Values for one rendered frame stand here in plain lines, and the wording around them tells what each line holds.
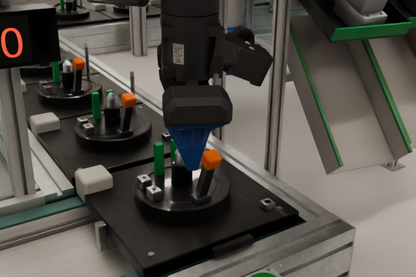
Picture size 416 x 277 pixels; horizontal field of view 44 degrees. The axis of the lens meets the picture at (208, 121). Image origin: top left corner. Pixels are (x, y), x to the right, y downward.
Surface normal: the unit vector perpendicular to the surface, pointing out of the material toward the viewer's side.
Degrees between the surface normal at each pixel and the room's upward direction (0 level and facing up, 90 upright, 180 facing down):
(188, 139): 93
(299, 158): 0
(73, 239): 0
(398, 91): 45
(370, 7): 115
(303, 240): 0
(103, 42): 90
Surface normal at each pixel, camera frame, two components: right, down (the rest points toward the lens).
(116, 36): 0.53, 0.33
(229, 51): 0.15, 0.02
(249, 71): 0.14, 0.41
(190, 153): 0.11, 0.67
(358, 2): -0.89, 0.20
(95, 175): 0.01, -0.92
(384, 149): 0.27, -0.40
